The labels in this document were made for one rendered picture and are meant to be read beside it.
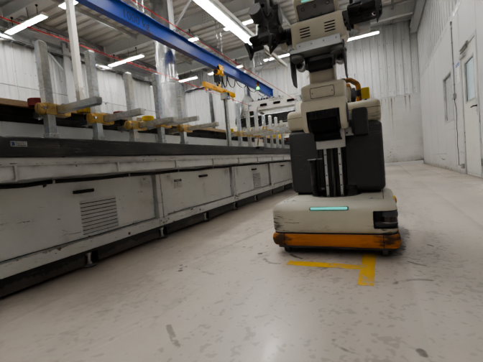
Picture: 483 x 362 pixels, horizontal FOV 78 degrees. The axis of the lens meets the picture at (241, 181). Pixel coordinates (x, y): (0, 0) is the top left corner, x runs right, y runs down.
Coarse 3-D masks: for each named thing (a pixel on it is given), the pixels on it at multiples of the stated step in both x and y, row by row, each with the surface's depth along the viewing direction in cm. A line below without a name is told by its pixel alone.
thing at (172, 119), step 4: (172, 116) 169; (152, 120) 175; (156, 120) 174; (160, 120) 173; (164, 120) 172; (168, 120) 171; (172, 120) 169; (140, 124) 180; (144, 124) 178; (148, 124) 177; (152, 124) 176; (156, 124) 175; (160, 124) 176; (120, 128) 187; (124, 128) 185
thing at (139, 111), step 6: (138, 108) 147; (114, 114) 154; (120, 114) 152; (126, 114) 151; (132, 114) 149; (138, 114) 148; (144, 114) 149; (84, 120) 164; (108, 120) 156; (114, 120) 157
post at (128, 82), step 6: (126, 78) 176; (126, 84) 176; (132, 84) 178; (126, 90) 176; (132, 90) 178; (126, 96) 177; (132, 96) 178; (126, 102) 177; (132, 102) 178; (126, 108) 178; (132, 108) 177; (132, 120) 177; (132, 132) 177
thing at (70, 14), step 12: (72, 0) 252; (216, 0) 348; (72, 12) 251; (228, 12) 374; (72, 24) 251; (240, 24) 406; (72, 36) 251; (252, 36) 446; (72, 48) 252; (264, 48) 510; (72, 60) 253; (276, 60) 563; (84, 96) 257
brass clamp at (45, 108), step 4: (36, 104) 130; (40, 104) 129; (44, 104) 130; (48, 104) 132; (52, 104) 133; (56, 104) 135; (36, 108) 130; (40, 108) 129; (44, 108) 130; (48, 108) 131; (52, 108) 133; (56, 108) 135; (36, 112) 130; (40, 112) 129; (44, 112) 130; (48, 112) 131; (52, 112) 133; (56, 112) 135; (68, 112) 140; (56, 116) 138; (60, 116) 139; (64, 116) 140; (68, 116) 141
